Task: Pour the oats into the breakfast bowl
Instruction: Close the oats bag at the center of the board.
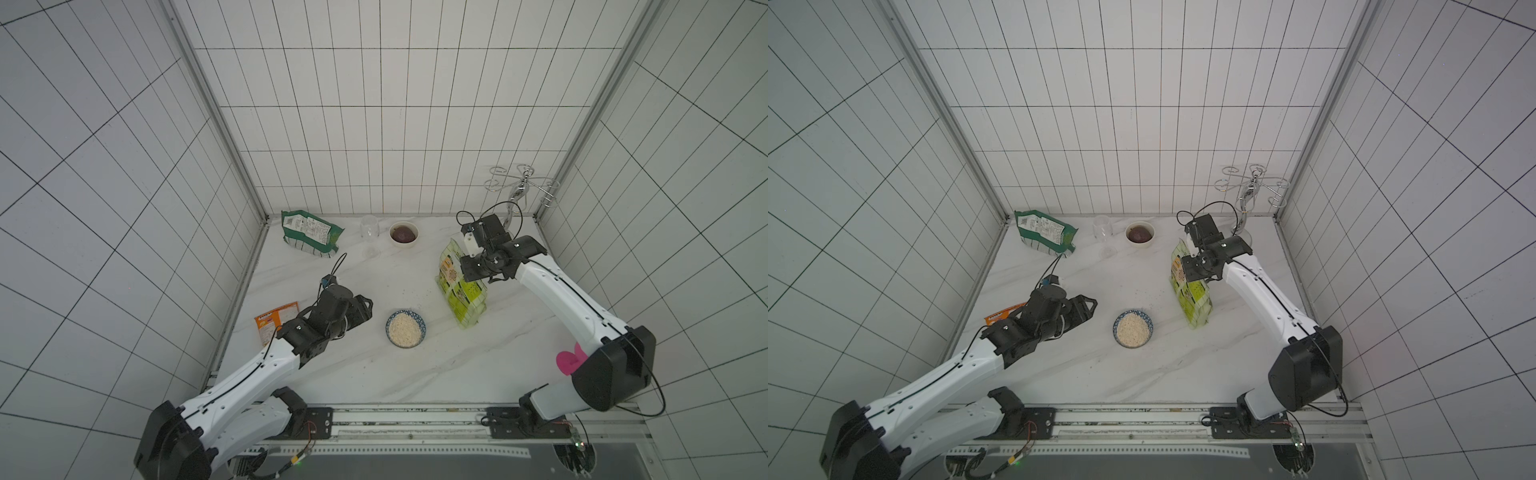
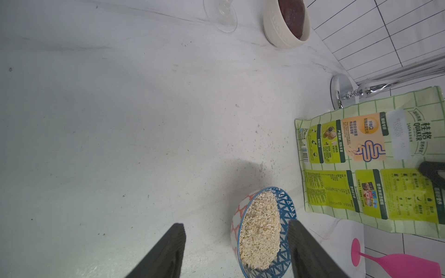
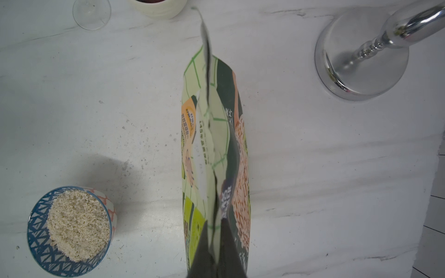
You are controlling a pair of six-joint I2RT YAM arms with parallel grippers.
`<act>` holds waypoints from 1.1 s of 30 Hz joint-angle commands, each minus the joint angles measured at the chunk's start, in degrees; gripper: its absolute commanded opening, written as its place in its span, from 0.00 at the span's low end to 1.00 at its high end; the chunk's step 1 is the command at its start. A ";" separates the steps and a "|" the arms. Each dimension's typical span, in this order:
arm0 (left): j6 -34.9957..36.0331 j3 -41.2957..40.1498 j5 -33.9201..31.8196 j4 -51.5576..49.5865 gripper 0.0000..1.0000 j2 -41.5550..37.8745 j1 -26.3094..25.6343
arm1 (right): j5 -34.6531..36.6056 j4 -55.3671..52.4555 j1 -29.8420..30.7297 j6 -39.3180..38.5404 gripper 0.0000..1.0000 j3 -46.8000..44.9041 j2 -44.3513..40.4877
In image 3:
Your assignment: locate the green Quaker oats bag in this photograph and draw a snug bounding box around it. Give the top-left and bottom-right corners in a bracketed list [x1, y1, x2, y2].
[180, 23, 251, 278]

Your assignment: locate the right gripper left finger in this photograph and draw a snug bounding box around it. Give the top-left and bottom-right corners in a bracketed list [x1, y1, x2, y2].
[187, 222, 216, 278]

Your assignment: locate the blue patterned breakfast bowl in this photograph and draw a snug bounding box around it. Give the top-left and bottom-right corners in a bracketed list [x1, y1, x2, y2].
[27, 186, 118, 278]

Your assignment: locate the white bowl with red fruit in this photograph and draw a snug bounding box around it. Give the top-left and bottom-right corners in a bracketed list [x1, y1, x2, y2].
[129, 0, 188, 20]

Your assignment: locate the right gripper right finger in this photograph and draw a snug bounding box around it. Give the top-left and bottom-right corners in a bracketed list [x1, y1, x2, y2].
[217, 218, 247, 278]

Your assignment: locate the clear wine glass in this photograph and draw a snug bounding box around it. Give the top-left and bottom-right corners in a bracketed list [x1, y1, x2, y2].
[73, 0, 111, 31]

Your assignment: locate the chrome glass holder stand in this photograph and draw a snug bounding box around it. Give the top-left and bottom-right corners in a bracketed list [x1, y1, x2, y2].
[315, 1, 445, 101]

